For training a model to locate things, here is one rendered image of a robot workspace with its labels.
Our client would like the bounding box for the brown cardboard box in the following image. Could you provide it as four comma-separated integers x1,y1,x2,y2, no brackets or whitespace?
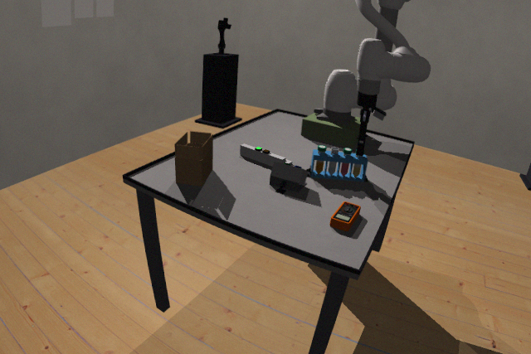
175,131,213,187

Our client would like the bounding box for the orange digital multimeter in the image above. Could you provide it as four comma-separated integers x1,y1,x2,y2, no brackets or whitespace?
329,201,361,231

